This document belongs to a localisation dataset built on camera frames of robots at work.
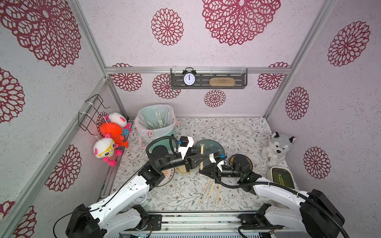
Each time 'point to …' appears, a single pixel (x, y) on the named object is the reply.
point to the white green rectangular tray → (281, 175)
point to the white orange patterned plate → (168, 173)
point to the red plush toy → (115, 131)
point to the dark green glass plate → (204, 148)
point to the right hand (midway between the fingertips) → (199, 170)
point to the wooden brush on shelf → (222, 82)
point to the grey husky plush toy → (277, 149)
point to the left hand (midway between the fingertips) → (204, 153)
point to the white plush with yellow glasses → (105, 148)
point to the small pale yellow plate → (182, 169)
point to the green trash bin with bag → (155, 122)
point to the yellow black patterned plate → (241, 162)
